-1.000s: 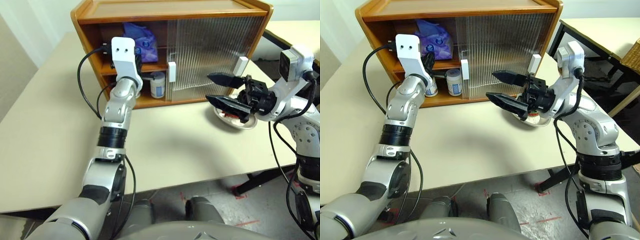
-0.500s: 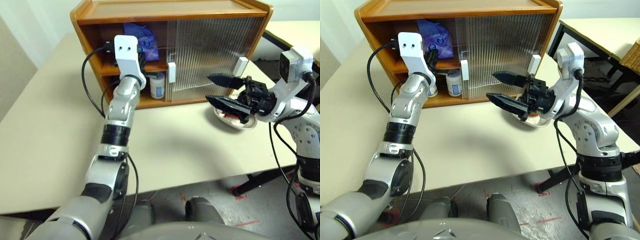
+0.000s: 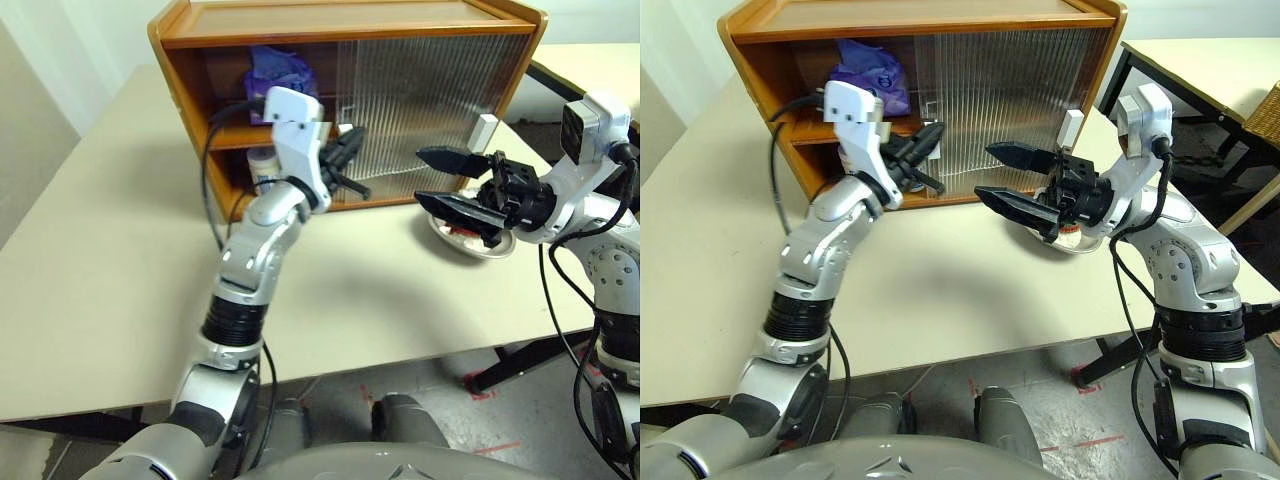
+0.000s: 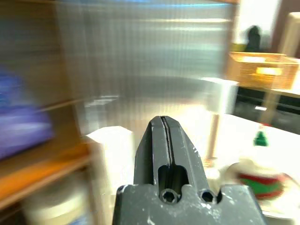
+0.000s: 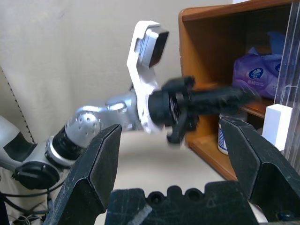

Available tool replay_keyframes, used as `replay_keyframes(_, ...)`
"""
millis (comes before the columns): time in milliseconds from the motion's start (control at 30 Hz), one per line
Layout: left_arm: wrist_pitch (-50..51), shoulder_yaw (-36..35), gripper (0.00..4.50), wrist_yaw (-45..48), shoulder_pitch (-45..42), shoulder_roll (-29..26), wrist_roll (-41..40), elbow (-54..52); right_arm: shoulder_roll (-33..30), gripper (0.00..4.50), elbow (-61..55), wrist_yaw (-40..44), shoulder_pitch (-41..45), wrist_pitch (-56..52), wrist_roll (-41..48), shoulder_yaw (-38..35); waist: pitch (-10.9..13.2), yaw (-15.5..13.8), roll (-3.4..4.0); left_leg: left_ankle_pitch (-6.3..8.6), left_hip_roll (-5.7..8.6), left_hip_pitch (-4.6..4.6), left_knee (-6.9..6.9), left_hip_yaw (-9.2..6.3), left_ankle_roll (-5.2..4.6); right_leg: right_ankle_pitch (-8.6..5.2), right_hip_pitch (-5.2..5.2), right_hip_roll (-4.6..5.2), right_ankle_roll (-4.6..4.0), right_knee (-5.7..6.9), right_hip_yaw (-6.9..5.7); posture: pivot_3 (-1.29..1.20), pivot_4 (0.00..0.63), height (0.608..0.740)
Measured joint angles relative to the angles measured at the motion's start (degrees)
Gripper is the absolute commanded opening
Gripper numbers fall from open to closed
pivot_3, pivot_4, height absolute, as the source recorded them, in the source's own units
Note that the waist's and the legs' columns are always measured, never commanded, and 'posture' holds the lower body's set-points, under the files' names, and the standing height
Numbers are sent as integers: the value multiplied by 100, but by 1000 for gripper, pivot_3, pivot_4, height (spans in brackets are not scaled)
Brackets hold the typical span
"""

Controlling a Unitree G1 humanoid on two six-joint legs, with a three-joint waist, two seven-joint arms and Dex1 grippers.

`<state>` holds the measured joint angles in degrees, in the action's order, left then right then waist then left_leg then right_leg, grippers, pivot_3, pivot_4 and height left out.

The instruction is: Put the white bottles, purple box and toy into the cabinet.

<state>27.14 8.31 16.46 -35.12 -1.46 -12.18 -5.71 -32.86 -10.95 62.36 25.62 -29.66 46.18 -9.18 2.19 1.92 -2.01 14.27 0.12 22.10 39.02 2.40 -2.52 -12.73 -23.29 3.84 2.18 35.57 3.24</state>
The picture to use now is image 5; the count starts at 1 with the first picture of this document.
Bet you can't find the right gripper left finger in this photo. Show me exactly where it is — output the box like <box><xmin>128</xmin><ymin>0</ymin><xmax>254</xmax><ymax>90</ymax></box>
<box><xmin>43</xmin><ymin>123</ymin><xmax>122</xmax><ymax>225</ymax></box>

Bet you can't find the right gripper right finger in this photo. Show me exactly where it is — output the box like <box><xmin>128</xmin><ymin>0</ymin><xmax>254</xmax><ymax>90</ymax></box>
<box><xmin>220</xmin><ymin>117</ymin><xmax>300</xmax><ymax>222</ymax></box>

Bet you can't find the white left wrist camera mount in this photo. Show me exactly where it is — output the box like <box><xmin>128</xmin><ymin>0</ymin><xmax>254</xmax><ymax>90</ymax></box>
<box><xmin>126</xmin><ymin>20</ymin><xmax>170</xmax><ymax>134</ymax></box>

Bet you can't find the white bottle with blue print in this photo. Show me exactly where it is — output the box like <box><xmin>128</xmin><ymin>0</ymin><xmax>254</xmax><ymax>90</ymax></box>
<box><xmin>217</xmin><ymin>114</ymin><xmax>229</xmax><ymax>156</ymax></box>

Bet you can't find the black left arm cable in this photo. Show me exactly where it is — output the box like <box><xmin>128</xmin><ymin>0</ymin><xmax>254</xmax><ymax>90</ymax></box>
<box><xmin>0</xmin><ymin>181</ymin><xmax>68</xmax><ymax>222</ymax></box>

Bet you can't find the brown wooden cabinet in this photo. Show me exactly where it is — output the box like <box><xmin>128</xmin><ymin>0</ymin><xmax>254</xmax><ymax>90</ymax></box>
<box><xmin>178</xmin><ymin>0</ymin><xmax>300</xmax><ymax>181</ymax></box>

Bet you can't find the ribbed clear sliding door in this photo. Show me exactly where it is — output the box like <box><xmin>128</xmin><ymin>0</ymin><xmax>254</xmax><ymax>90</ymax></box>
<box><xmin>273</xmin><ymin>0</ymin><xmax>300</xmax><ymax>174</ymax></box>

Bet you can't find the purple tissue pack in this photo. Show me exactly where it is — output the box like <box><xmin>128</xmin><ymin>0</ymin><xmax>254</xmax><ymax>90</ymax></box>
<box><xmin>232</xmin><ymin>30</ymin><xmax>285</xmax><ymax>100</ymax></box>

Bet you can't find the white door handle block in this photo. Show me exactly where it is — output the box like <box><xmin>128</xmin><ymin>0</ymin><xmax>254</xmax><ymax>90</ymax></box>
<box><xmin>262</xmin><ymin>105</ymin><xmax>293</xmax><ymax>150</ymax></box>

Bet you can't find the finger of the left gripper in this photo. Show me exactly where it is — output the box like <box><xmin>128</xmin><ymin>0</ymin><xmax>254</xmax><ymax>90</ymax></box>
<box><xmin>194</xmin><ymin>90</ymin><xmax>261</xmax><ymax>114</ymax></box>
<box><xmin>187</xmin><ymin>83</ymin><xmax>244</xmax><ymax>99</ymax></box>

